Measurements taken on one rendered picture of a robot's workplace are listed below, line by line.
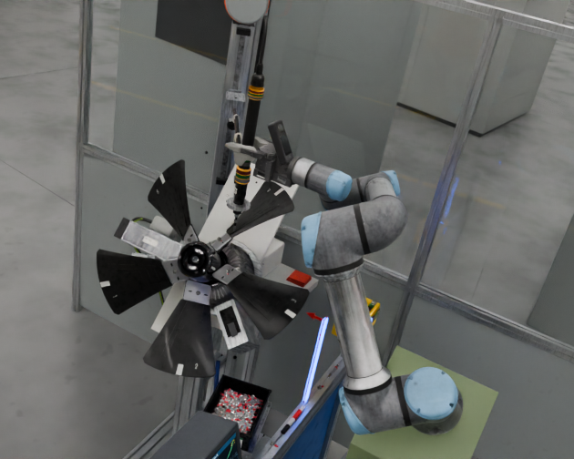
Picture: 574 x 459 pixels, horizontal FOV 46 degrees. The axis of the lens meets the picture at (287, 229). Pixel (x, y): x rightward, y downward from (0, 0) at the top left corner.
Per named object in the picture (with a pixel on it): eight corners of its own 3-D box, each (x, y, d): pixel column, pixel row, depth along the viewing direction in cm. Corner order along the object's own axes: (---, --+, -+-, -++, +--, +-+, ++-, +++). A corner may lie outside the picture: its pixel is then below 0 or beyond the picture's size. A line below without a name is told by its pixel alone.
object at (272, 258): (249, 249, 293) (253, 227, 287) (281, 263, 287) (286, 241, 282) (228, 265, 279) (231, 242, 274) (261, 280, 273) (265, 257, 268)
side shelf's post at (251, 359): (237, 422, 322) (264, 276, 282) (243, 425, 320) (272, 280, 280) (232, 426, 318) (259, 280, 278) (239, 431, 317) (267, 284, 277)
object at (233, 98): (222, 109, 258) (225, 87, 254) (240, 112, 259) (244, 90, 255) (223, 119, 249) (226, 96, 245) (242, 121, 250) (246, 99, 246)
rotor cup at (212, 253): (180, 279, 224) (164, 270, 212) (200, 239, 226) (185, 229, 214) (217, 297, 219) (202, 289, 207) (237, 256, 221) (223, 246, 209)
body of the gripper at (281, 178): (250, 175, 190) (287, 190, 185) (254, 147, 186) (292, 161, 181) (263, 168, 196) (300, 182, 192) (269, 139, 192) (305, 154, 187)
